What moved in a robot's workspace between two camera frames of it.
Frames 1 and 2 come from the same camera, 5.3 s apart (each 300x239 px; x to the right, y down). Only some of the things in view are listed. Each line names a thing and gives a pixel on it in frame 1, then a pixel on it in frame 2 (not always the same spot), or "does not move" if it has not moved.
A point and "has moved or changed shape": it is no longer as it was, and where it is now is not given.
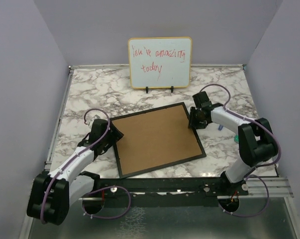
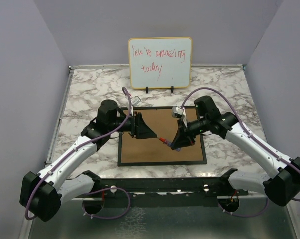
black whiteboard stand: x=172 y=88 does not move
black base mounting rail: x=163 y=191 does not move
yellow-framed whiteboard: x=156 y=62 does not move
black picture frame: x=154 y=139 has moved or changed shape
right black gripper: x=192 y=123 to x=183 y=137
